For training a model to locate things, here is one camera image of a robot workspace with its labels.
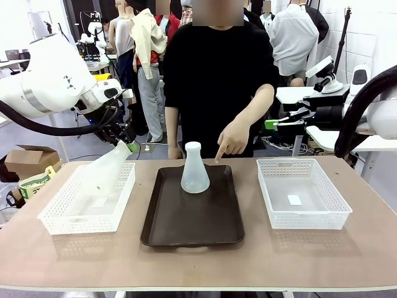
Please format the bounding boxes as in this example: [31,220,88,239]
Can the mannequin in red shirt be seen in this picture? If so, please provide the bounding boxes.
[154,14,181,63]

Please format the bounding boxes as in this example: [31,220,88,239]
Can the black sleeved left arm cable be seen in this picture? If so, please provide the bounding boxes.
[0,101,122,138]

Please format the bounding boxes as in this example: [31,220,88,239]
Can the white perforated plastic basket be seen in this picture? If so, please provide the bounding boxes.
[37,161,136,236]
[256,158,354,231]

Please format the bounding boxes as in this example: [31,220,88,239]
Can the brown cardboard box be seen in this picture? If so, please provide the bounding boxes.
[4,144,63,181]

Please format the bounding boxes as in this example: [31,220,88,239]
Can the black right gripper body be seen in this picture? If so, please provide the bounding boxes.
[297,101,346,127]

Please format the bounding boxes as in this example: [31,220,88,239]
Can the white board panel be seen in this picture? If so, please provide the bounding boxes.
[27,11,52,40]

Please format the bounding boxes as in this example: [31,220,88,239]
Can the person's torso in black t-shirt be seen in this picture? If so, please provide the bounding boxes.
[163,21,280,159]

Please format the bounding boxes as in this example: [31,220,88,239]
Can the person's right hand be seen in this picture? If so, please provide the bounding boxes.
[168,145,185,160]

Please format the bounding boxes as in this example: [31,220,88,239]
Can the person's right forearm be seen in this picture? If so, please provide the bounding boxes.
[165,107,182,150]

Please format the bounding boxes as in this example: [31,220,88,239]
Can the mannequin cream jacket grey trousers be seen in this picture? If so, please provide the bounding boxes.
[129,0,169,143]

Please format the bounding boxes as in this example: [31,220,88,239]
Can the translucent white conical flask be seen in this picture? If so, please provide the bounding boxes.
[181,141,211,194]
[77,140,133,200]

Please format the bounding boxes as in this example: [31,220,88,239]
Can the black sleeved right arm cable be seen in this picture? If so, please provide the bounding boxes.
[334,65,397,159]

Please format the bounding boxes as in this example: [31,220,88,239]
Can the black tripod stand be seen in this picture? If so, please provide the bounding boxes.
[333,6,353,84]

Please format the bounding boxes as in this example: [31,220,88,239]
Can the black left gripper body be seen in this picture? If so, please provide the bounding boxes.
[94,122,138,145]

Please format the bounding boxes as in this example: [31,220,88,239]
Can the person's left hand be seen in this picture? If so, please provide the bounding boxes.
[214,122,253,165]

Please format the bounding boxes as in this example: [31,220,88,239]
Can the black sleeved arm cable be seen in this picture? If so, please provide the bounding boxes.
[334,65,397,159]
[0,101,122,138]

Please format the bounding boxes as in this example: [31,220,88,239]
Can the white side table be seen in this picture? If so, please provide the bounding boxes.
[275,86,397,174]

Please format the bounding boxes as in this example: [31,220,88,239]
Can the mannequin in white tank top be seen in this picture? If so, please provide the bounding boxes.
[108,0,136,91]

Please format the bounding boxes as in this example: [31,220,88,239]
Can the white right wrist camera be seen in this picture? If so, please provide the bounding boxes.
[305,55,345,94]

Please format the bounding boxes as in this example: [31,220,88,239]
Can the mannequin in white shirt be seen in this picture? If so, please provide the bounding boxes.
[268,1,320,77]

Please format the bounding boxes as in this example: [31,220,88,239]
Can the dark brown plastic tray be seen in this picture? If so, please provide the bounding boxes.
[140,161,246,248]

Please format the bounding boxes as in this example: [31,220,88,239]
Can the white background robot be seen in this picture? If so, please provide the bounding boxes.
[80,12,109,48]

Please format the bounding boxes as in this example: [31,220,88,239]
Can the person's left forearm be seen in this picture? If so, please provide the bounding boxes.
[234,83,275,131]

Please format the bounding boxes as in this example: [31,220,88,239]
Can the white green printed bag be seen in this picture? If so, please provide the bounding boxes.
[18,166,58,202]

